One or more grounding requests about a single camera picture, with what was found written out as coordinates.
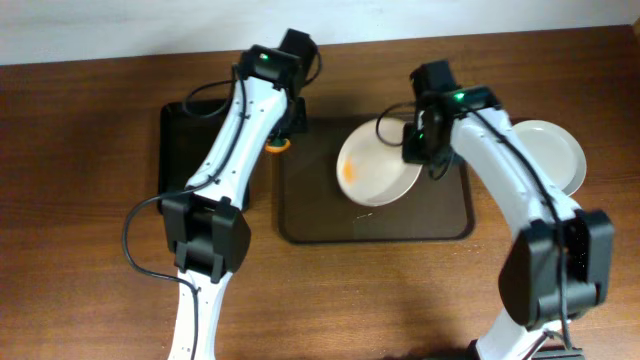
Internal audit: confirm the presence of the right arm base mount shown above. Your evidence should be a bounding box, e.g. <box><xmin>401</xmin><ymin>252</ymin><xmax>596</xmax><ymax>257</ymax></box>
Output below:
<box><xmin>463</xmin><ymin>340</ymin><xmax>586</xmax><ymax>360</ymax></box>

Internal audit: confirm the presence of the green and orange sponge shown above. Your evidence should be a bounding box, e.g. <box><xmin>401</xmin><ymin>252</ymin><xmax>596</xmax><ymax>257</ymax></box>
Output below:
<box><xmin>265</xmin><ymin>138</ymin><xmax>291</xmax><ymax>154</ymax></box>

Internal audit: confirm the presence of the white plate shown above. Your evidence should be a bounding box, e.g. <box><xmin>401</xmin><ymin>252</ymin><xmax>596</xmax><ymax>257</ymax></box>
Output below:
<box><xmin>336</xmin><ymin>117</ymin><xmax>422</xmax><ymax>207</ymax></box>

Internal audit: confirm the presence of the black rectangular sponge tray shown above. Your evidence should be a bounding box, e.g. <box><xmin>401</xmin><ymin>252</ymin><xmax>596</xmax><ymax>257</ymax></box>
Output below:
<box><xmin>158</xmin><ymin>102</ymin><xmax>227</xmax><ymax>194</ymax></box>

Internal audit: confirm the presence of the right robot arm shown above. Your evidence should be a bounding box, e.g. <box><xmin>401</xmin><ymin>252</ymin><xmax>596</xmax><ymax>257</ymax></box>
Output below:
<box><xmin>401</xmin><ymin>60</ymin><xmax>614</xmax><ymax>359</ymax></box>

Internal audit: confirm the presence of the dark brown serving tray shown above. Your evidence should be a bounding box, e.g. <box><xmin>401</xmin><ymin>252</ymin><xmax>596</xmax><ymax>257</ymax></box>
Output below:
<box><xmin>278</xmin><ymin>114</ymin><xmax>475</xmax><ymax>244</ymax></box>

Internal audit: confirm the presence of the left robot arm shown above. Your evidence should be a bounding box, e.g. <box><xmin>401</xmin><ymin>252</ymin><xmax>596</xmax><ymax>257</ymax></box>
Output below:
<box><xmin>161</xmin><ymin>29</ymin><xmax>321</xmax><ymax>359</ymax></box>

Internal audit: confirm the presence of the pale green top plate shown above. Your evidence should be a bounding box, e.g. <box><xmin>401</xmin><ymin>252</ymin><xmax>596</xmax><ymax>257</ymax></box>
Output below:
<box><xmin>513</xmin><ymin>120</ymin><xmax>587</xmax><ymax>196</ymax></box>

